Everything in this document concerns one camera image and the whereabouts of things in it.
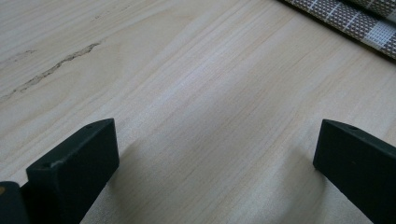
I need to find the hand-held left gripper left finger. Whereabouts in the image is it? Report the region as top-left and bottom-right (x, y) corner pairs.
(20, 118), (120, 224)

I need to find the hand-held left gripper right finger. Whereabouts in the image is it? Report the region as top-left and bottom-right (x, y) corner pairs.
(313, 119), (396, 224)

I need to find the grey white striped cloth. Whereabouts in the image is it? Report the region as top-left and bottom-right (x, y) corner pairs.
(281, 0), (396, 60)

